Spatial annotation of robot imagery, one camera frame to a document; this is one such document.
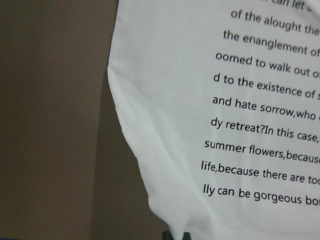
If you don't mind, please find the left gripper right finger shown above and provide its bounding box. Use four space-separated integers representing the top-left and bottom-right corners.
182 232 191 240

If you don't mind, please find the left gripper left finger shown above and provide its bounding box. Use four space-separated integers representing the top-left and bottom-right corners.
162 231 174 240

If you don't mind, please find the white long-sleeve printed t-shirt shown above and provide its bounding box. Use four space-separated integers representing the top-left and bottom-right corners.
107 0 320 240

